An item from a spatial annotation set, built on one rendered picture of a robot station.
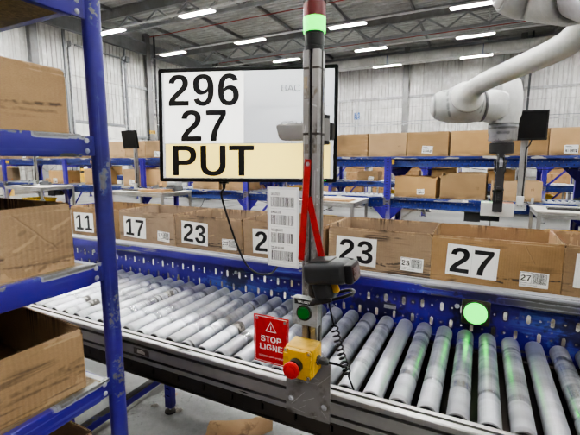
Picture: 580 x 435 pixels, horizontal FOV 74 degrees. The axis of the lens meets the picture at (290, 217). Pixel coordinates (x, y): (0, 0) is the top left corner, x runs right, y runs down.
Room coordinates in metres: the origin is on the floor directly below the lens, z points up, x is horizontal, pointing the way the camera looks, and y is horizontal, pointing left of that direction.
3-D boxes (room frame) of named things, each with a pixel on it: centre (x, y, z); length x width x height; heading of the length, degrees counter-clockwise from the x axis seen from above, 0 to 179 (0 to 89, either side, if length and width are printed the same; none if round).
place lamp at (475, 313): (1.20, -0.61, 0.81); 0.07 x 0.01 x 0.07; 64
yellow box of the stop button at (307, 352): (0.84, -0.06, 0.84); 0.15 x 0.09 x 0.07; 64
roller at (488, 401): (0.97, -0.54, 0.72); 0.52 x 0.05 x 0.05; 154
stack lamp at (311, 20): (0.91, -0.05, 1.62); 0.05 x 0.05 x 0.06
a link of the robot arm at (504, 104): (1.32, -0.70, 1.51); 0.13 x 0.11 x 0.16; 86
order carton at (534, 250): (1.38, -0.74, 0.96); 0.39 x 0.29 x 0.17; 64
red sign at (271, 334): (0.92, 0.02, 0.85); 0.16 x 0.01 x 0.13; 64
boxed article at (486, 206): (1.32, -0.72, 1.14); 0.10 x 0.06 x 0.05; 64
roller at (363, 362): (1.12, -0.25, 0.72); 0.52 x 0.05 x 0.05; 154
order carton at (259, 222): (1.73, -0.03, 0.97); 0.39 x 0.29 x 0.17; 63
